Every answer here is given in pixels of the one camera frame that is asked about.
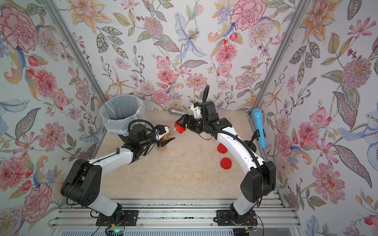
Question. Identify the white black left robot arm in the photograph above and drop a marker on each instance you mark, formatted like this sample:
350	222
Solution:
83	182

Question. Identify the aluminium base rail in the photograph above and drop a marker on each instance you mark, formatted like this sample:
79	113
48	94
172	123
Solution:
179	213

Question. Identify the aluminium corner post left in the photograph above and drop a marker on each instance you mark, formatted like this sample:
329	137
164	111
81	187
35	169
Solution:
52	9

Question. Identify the black bin with white liner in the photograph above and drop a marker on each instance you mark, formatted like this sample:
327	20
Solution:
119	111

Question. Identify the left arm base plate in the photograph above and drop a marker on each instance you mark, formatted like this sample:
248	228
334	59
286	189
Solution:
119	218

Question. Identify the aluminium corner post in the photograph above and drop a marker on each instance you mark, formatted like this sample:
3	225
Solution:
298	14
52	9

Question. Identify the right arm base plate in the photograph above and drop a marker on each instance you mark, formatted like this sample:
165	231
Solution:
231	218

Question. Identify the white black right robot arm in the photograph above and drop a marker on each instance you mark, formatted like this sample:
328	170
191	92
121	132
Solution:
260	175

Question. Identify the silver microphone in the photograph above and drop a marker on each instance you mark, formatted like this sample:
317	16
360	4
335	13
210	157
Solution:
177	112

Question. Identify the aluminium corner post right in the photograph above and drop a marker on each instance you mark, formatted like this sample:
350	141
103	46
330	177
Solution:
298	14

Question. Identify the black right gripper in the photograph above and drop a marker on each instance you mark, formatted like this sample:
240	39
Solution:
189	122

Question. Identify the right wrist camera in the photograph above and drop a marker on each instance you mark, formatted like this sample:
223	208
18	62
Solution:
196	109

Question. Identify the blue microphone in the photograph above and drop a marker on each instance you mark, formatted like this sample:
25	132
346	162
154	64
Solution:
257	115

